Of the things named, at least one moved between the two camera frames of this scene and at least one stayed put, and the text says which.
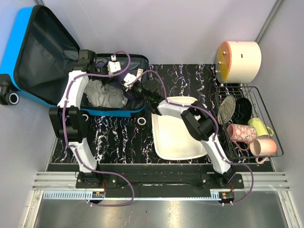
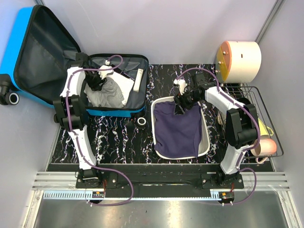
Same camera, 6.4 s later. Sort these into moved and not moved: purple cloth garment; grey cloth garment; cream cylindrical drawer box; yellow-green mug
Moved: purple cloth garment
Not moved: yellow-green mug; cream cylindrical drawer box; grey cloth garment
